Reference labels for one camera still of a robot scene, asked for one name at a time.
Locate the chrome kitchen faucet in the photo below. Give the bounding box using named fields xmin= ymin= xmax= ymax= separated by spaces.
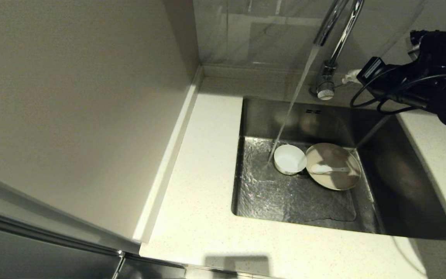
xmin=309 ymin=0 xmax=365 ymax=101

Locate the white bowl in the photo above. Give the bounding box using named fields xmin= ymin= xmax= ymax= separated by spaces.
xmin=273 ymin=144 xmax=307 ymax=176

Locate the white ceramic soup spoon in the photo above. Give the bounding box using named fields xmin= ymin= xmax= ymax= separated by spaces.
xmin=310 ymin=164 xmax=350 ymax=175

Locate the grey tall cabinet door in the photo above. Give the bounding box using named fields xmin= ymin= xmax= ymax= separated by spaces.
xmin=0 ymin=205 xmax=125 ymax=279

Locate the grey under-counter cabinet front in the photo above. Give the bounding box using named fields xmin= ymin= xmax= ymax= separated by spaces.
xmin=115 ymin=254 xmax=187 ymax=279

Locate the stainless steel sink basin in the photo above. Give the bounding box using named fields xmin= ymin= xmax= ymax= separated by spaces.
xmin=231 ymin=96 xmax=446 ymax=241

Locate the running water stream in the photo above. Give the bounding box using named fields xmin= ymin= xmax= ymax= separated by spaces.
xmin=266 ymin=45 xmax=320 ymax=166

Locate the beige round plate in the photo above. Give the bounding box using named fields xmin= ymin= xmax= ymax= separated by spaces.
xmin=305 ymin=143 xmax=362 ymax=191

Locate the white black wrist camera box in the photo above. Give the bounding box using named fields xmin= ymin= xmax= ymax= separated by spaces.
xmin=357 ymin=57 xmax=386 ymax=84

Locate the beige tall cabinet side panel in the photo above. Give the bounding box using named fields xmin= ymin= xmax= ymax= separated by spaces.
xmin=0 ymin=0 xmax=204 ymax=254

